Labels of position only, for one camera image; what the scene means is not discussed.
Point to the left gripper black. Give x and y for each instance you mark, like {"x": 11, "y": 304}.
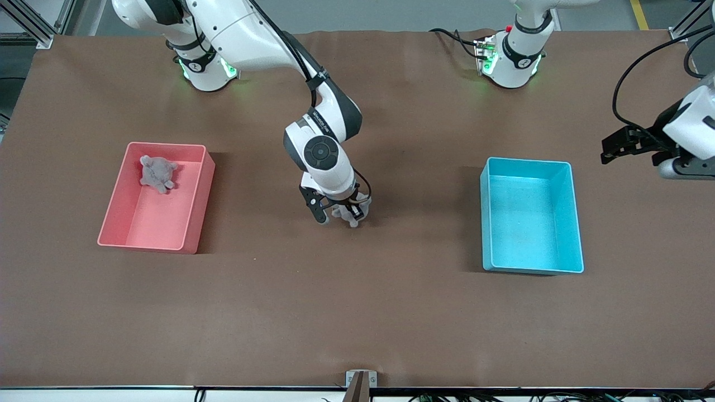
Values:
{"x": 663, "y": 132}

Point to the blue plastic box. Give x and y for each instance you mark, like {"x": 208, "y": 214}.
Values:
{"x": 530, "y": 223}

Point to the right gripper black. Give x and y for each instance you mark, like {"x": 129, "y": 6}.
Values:
{"x": 351, "y": 207}

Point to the brown camera pole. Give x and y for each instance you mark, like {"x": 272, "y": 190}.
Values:
{"x": 357, "y": 391}

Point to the metal edge bracket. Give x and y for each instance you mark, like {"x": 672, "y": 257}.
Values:
{"x": 373, "y": 379}

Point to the grey plush toy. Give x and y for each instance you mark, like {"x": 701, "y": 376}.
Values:
{"x": 342, "y": 215}
{"x": 156, "y": 173}

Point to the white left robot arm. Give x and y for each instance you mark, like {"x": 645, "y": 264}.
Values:
{"x": 516, "y": 67}

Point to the aluminium frame post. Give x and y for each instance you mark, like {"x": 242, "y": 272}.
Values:
{"x": 44, "y": 40}
{"x": 679, "y": 35}

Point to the brown table cover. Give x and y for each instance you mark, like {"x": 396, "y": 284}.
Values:
{"x": 357, "y": 279}

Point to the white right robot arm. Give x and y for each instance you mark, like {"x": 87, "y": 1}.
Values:
{"x": 329, "y": 156}

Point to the pink plastic box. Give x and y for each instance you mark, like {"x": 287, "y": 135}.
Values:
{"x": 162, "y": 223}

